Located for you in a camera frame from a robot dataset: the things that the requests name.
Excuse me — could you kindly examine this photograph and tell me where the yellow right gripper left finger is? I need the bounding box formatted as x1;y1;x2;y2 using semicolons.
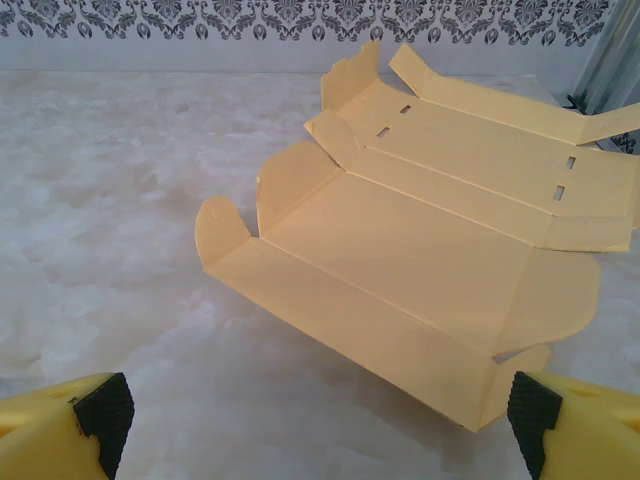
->
0;371;136;480

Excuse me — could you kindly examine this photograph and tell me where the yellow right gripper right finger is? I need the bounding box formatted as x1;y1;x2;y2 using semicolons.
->
506;370;640;480

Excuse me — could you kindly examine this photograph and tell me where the orange paper box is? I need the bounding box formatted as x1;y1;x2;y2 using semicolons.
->
194;40;640;432

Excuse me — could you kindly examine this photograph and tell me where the aluminium frame post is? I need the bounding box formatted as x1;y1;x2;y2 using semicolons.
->
567;0;640;154

